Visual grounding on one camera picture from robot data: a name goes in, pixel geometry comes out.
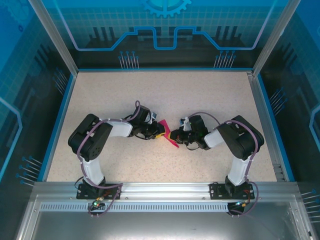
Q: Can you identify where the aluminium side rail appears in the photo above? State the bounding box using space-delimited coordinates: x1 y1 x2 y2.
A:
246 71 287 182

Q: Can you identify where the slotted grey cable duct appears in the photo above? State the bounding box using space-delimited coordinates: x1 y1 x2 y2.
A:
39 203 231 212

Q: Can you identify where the cable connector with orange wires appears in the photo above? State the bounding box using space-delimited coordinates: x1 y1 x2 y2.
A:
234 199 252 208

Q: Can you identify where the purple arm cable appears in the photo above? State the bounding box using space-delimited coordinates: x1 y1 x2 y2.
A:
187 111 260 216
76 100 141 219

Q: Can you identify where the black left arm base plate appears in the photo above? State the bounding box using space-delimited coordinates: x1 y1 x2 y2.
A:
76 183 123 201

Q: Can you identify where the blue table edge strip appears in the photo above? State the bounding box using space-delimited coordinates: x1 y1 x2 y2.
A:
40 73 78 183
76 66 256 72
256 74 296 182

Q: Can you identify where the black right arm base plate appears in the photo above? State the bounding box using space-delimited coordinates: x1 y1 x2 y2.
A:
209 182 256 201

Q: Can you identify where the aluminium frame post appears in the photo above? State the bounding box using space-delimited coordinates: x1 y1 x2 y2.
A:
252 0 302 76
27 0 80 76

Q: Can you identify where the steel sheet panel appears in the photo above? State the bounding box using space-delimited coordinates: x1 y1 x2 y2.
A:
14 194 313 240

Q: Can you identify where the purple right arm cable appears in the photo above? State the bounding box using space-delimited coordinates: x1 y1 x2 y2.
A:
187 111 260 216

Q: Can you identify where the aluminium mounting rail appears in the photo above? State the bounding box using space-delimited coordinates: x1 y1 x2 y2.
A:
33 181 300 201

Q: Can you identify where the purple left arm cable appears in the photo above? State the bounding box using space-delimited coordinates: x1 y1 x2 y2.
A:
76 100 141 219

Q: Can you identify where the cable connector with green light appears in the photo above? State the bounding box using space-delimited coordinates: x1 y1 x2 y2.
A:
92 197 105 209

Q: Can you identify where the magenta cloth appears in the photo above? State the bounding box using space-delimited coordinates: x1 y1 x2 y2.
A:
157 119 180 149

